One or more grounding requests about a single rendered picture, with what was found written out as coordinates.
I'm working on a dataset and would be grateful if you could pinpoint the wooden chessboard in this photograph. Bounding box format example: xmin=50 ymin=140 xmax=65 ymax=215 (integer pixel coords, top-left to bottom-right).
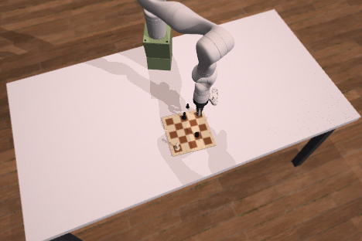
xmin=162 ymin=110 xmax=216 ymax=157

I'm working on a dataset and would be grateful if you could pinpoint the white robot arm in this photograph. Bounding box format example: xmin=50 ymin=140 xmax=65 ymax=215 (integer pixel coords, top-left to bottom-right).
xmin=137 ymin=0 xmax=234 ymax=106

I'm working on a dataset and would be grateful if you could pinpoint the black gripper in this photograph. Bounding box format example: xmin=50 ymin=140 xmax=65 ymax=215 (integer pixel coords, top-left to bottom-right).
xmin=193 ymin=99 xmax=208 ymax=116

